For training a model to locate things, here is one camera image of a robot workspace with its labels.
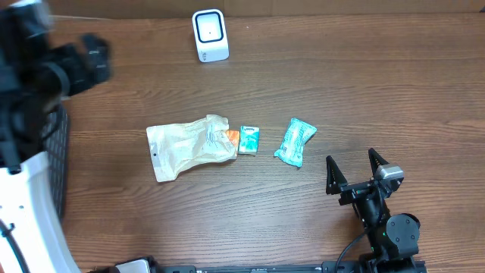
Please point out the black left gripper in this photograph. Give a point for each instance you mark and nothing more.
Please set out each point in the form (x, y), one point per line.
(73, 56)

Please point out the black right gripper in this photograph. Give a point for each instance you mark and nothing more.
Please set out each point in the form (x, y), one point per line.
(338, 183)

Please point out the teal wet wipes pack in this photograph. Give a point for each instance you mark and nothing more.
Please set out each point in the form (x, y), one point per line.
(297, 134)

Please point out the teal tissue pack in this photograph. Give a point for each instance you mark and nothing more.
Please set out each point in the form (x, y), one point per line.
(248, 141)

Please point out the orange tissue pack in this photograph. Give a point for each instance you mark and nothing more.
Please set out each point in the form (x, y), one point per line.
(234, 137)

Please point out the beige plastic pouch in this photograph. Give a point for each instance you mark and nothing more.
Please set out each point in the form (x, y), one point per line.
(175, 148)

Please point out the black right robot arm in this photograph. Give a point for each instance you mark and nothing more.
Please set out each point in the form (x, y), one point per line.
(393, 238)

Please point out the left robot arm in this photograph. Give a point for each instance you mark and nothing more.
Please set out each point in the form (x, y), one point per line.
(35, 77)

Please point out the white barcode scanner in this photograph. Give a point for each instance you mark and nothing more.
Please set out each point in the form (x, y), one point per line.
(210, 35)

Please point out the cardboard backdrop panel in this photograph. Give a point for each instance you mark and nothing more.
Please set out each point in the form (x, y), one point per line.
(149, 9)

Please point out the grey plastic mesh basket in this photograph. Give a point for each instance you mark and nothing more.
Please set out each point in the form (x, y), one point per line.
(55, 137)

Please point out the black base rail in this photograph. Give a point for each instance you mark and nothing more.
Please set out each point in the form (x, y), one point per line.
(149, 265)

